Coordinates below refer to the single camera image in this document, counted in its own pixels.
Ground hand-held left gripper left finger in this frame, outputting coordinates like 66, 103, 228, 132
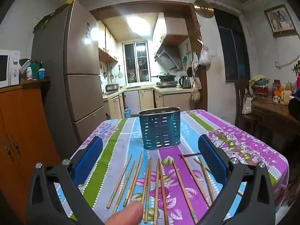
25, 136, 105, 225

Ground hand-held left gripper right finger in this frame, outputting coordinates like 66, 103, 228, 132
198, 135, 276, 225

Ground bunch of wooden chopsticks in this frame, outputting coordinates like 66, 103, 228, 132
106, 152, 244, 225

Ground teal perforated chopstick holder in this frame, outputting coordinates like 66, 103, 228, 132
138, 107, 181, 150

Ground person's left hand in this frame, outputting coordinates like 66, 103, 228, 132
104, 201, 144, 225

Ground striped floral tablecloth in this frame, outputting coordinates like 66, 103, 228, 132
55, 109, 289, 225

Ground hanging beige cloths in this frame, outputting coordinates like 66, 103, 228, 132
191, 77, 202, 102

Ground orange wooden cabinet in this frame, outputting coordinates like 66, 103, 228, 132
0, 78, 61, 225

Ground dark wooden side table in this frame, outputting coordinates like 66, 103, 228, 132
252, 97, 300, 153

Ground dark wooden chair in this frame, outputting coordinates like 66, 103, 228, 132
234, 78, 258, 132

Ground steel electric kettle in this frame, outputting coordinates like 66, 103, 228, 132
179, 75, 192, 89

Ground cream kitchen base cabinets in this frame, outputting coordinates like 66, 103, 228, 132
103, 86, 195, 120

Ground flower basket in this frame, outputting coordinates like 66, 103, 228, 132
249, 75, 270, 96

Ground gas stove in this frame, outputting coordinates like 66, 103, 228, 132
157, 81, 179, 88

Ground glass jar with orange contents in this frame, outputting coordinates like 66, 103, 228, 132
272, 80, 284, 104

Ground black wok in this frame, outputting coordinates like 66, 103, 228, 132
151, 73, 177, 81

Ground beige bottle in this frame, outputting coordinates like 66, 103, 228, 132
282, 83, 292, 105

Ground white hanging mitt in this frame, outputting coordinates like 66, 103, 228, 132
191, 52, 199, 70

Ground grey refrigerator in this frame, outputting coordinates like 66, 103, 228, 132
31, 0, 105, 155

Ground green box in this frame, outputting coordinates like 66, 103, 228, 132
31, 63, 42, 80

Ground white plastic bag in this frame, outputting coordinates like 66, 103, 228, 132
199, 43, 212, 66

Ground barred kitchen window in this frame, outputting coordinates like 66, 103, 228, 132
122, 42, 150, 83

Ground steel range hood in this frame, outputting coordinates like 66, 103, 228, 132
154, 46, 183, 72

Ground dark window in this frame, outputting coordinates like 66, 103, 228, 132
213, 8, 251, 83

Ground light blue box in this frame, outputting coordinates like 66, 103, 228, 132
19, 60, 32, 72

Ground red vase with flowers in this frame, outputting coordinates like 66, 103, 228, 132
291, 60, 300, 89

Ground white microwave oven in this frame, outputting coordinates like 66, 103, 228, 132
0, 50, 20, 88

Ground kitchen ceiling light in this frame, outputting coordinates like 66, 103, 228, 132
127, 14, 151, 32

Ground yellow green cloth bundle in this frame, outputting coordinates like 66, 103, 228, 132
33, 0, 75, 32

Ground wooden doorway frame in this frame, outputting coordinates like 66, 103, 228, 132
89, 1, 208, 113

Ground flower wall sticker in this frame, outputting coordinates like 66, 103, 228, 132
182, 43, 191, 67

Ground cream kitchen wall cabinet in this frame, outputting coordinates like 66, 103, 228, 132
98, 20, 119, 63
152, 13, 189, 47

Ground white wall cable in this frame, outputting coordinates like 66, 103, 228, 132
275, 56, 300, 70

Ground round brass wall clock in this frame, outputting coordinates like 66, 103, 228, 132
193, 0, 214, 19

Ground framed wall picture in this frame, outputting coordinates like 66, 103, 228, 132
264, 4, 298, 37

